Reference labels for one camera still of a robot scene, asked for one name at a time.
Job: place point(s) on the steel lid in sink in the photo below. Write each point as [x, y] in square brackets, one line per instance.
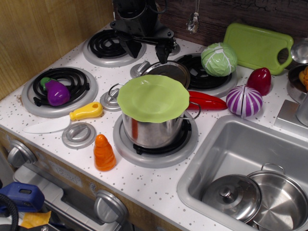
[235, 195]

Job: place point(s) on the grey stove knob front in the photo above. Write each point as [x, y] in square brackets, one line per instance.
[79, 135]

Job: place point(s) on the back left burner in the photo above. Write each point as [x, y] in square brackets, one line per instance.
[103, 49]

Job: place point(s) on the toy knife yellow handle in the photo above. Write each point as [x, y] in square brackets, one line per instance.
[91, 110]

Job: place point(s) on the grey stove knob back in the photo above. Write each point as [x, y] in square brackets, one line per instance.
[138, 69]

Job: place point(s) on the orange toy in bowl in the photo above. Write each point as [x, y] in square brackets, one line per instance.
[303, 77]

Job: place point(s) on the steel bowl right edge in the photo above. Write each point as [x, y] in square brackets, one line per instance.
[295, 88]

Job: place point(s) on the steel ladle bowl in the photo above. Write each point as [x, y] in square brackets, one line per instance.
[299, 51]

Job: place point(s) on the grey oven knob left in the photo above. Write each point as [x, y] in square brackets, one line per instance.
[19, 154]

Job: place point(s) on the grey stove knob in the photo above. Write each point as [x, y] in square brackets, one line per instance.
[138, 69]
[109, 101]
[79, 135]

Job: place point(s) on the front left burner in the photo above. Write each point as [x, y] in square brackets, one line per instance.
[81, 84]

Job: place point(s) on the steel pot in sink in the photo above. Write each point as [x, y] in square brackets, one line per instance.
[284, 205]

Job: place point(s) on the red toy chili pepper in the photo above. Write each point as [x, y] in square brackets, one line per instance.
[207, 102]

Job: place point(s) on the purple toy onion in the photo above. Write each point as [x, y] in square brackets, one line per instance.
[244, 101]

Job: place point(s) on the blue device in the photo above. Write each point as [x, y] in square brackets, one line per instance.
[27, 197]

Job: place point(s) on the green silicone plate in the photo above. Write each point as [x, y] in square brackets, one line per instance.
[153, 98]

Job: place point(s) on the steel pot on burner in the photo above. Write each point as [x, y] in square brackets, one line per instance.
[152, 135]

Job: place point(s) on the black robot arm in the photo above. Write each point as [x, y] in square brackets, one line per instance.
[138, 10]

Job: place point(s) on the burner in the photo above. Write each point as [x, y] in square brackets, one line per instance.
[103, 49]
[81, 84]
[163, 157]
[203, 82]

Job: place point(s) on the steel pot lid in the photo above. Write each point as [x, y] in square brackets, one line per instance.
[172, 69]

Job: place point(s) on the steel sink basin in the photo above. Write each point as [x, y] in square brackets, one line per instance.
[238, 146]

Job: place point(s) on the grey stove knob middle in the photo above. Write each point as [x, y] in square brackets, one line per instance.
[109, 101]

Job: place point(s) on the green cutting board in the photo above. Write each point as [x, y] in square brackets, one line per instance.
[256, 47]

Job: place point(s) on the yellow cloth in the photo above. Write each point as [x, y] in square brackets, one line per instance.
[31, 219]

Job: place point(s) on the grey oven knob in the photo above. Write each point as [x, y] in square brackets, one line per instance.
[109, 209]
[19, 154]

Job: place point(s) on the hanging metal ornament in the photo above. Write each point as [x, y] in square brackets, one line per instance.
[193, 23]

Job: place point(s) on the back right burner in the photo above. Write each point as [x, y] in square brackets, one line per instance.
[203, 82]

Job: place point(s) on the grey oven knob right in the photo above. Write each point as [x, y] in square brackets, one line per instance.
[109, 209]

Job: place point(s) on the grey faucet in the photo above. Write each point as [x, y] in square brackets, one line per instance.
[293, 117]

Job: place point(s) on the oven door handle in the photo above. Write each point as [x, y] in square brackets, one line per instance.
[72, 208]

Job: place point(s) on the orange toy carrot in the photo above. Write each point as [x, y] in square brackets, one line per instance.
[104, 157]

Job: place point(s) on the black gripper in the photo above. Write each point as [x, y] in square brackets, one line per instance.
[132, 34]

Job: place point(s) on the front right burner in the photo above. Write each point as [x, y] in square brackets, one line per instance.
[163, 157]

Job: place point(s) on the green toy cabbage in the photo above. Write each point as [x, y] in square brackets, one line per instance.
[219, 59]

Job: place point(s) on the purple toy eggplant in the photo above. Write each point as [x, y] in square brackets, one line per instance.
[57, 93]

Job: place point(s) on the dark red toy pepper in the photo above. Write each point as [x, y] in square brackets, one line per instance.
[260, 80]

